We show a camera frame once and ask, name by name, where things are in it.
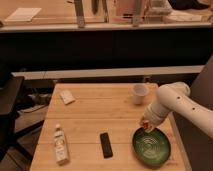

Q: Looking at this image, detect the long white shelf rail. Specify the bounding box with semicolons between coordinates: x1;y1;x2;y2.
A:
13;65;204;80

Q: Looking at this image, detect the black chair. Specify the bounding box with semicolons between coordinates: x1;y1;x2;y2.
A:
0;76;44;162

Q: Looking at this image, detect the clear plastic bottle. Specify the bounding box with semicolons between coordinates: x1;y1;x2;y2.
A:
54;124;69;165

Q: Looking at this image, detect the black remote control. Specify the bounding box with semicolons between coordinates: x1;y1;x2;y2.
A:
100;133;113;158

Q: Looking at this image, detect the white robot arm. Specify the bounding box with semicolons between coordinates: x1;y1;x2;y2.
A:
140;82;213;139

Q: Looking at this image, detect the white cup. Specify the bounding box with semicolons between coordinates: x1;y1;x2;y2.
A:
133;84;149;105

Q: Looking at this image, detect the white paper sheet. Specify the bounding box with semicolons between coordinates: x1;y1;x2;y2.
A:
4;7;41;22

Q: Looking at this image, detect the red orange pepper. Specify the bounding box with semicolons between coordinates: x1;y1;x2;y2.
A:
143;123;149;130

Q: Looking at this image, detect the green ceramic bowl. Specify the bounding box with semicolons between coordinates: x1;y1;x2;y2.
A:
132;128;171;167

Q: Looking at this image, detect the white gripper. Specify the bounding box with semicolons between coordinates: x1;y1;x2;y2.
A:
140;108;164;133

